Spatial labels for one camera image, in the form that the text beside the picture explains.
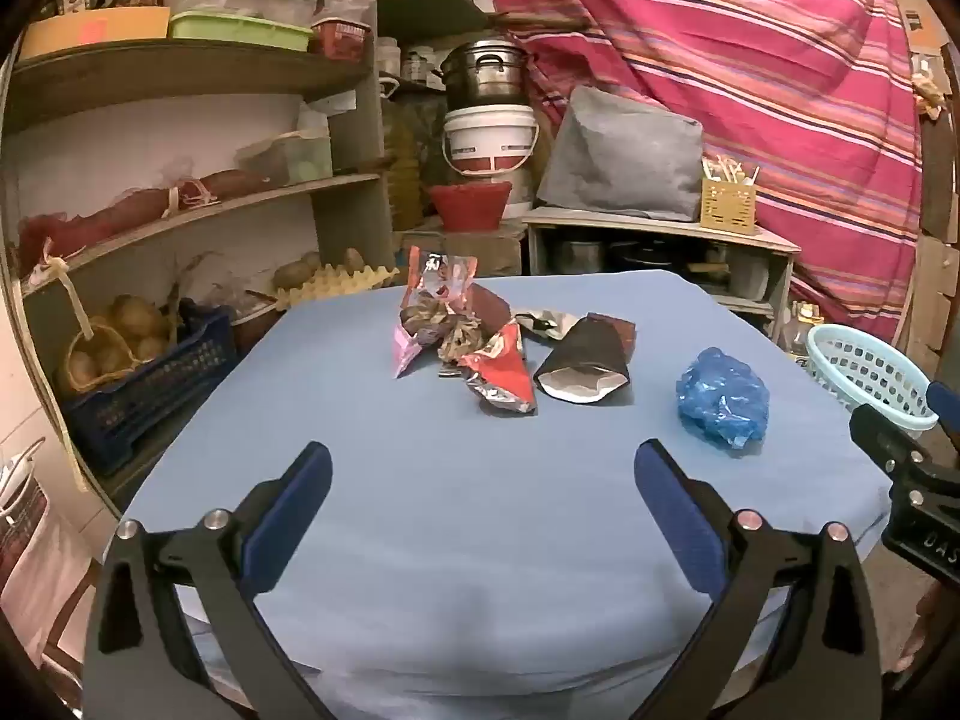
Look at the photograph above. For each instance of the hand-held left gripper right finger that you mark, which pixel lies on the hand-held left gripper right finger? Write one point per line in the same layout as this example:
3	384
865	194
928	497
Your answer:
675	510

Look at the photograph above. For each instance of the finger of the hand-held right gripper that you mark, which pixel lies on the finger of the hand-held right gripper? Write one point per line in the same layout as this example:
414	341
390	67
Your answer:
946	405
874	427

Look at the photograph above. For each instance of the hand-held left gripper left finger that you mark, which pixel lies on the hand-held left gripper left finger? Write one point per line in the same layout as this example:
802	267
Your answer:
304	495

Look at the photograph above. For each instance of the light blue plastic basket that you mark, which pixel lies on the light blue plastic basket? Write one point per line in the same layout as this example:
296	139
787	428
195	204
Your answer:
847	360

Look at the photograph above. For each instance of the blue plastic bag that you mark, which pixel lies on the blue plastic bag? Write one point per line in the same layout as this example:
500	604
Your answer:
724	397

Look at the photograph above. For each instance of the pink foil wrapper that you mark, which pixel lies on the pink foil wrapper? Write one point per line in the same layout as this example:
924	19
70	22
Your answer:
405	349

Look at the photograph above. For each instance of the brown wrapper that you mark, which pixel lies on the brown wrapper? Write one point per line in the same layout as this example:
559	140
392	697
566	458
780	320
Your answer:
431	319

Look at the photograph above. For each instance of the silver wrapper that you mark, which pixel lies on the silver wrapper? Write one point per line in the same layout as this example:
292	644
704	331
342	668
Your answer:
544	322

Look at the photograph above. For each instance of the red foil snack wrapper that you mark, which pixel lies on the red foil snack wrapper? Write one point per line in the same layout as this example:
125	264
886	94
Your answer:
499	364

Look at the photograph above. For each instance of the pink red printed wrapper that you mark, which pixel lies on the pink red printed wrapper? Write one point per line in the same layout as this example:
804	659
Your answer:
442	270

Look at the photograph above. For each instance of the maroon wrapper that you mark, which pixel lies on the maroon wrapper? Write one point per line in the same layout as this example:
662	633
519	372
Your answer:
491	304

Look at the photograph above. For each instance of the person's right hand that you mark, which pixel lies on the person's right hand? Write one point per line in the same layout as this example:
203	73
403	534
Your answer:
913	641

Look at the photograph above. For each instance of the plastic bottle with yellow label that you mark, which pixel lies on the plastic bottle with yellow label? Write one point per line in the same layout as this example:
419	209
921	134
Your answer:
804	330

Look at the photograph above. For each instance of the blue plastic crate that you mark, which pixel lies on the blue plastic crate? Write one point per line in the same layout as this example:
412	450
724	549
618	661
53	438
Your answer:
150	397

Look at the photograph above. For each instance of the small brown basket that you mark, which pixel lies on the small brown basket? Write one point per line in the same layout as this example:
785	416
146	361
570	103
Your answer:
255	319

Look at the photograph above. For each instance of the white plastic tub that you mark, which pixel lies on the white plastic tub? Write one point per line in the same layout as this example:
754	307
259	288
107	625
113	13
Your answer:
750	274

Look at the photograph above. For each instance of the yellow egg tray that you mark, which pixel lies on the yellow egg tray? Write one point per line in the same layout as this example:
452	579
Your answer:
337	286

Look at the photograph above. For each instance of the long potato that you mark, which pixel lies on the long potato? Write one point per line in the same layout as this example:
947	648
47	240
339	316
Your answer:
292	275

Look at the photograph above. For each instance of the small potato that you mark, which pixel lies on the small potato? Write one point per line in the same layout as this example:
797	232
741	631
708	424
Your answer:
353	261

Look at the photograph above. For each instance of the pile of potatoes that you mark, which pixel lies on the pile of potatoes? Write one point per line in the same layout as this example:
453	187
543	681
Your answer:
135	319

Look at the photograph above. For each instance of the black pan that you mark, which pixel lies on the black pan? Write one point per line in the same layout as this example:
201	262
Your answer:
641	255

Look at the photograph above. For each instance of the yellow utensil holder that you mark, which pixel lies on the yellow utensil holder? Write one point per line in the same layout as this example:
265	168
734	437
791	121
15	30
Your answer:
727	206

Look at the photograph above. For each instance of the small metal pot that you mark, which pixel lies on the small metal pot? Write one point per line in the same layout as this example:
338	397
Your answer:
577	256

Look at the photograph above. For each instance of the white plastic object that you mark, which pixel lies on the white plastic object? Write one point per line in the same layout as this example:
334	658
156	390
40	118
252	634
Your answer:
19	480

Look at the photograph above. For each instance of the low wooden cabinet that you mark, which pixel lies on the low wooden cabinet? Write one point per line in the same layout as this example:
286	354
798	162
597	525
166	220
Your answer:
645	223

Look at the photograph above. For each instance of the bundle of wooden utensils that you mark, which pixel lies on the bundle of wooden utensils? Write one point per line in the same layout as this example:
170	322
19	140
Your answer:
721	169

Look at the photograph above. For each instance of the red mesh produce bag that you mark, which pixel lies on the red mesh produce bag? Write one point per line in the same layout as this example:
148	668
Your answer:
97	221
225	184

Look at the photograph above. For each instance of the clear plastic container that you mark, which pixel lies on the clear plastic container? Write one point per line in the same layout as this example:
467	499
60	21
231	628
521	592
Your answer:
292	157

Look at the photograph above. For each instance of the large yellow oil bottle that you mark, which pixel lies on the large yellow oil bottle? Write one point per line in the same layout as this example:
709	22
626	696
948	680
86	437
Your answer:
405	165

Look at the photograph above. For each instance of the cardboard sheets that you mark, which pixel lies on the cardboard sheets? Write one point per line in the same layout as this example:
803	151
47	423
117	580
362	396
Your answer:
919	15

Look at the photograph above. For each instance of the red striped cloth curtain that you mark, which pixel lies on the red striped cloth curtain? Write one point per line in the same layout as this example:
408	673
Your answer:
712	52

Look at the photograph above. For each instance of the white plastic bucket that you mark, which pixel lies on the white plastic bucket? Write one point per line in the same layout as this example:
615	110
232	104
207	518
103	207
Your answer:
487	127

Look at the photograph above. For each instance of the wooden shelf unit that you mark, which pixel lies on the wooden shelf unit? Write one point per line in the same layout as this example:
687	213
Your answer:
187	64

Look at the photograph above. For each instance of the metal pot with lid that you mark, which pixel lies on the metal pot with lid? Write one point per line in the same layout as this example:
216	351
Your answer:
484	75

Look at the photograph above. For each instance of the small red plastic basket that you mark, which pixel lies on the small red plastic basket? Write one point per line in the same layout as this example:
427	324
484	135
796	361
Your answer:
341	39

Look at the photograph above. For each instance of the green plastic tray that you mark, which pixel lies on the green plastic tray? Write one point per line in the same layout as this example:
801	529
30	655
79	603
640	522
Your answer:
240	34

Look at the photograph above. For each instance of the yellow cardboard box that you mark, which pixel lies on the yellow cardboard box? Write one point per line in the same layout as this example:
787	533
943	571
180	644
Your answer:
97	30

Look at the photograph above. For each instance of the wooden rod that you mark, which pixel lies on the wooden rod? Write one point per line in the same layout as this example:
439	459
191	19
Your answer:
540	19

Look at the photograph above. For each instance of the wooden wall shelf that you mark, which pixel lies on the wooden wall shelf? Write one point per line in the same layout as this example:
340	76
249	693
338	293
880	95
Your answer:
420	0

